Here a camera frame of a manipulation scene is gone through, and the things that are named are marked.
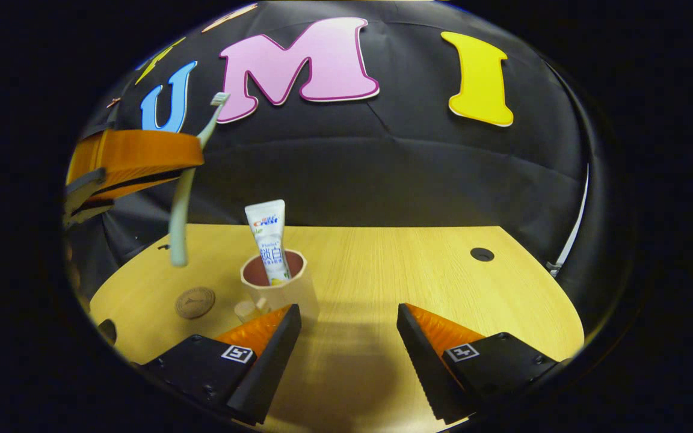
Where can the beige cup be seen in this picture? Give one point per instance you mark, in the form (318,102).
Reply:
(298,288)

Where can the pale green toothbrush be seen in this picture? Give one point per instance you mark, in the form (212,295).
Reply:
(178,228)

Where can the black backdrop cloth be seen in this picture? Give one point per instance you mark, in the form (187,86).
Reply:
(412,156)

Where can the wooden desktop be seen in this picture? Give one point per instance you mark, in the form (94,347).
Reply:
(412,270)

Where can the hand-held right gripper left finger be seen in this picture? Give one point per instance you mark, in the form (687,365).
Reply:
(265,367)

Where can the white toothpaste tube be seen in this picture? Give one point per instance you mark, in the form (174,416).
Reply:
(268,234)

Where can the round brown coaster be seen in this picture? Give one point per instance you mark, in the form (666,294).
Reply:
(195,302)

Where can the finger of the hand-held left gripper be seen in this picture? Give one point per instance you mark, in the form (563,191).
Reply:
(85,210)
(142,153)

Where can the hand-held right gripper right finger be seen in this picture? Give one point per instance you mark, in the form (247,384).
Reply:
(421,367)

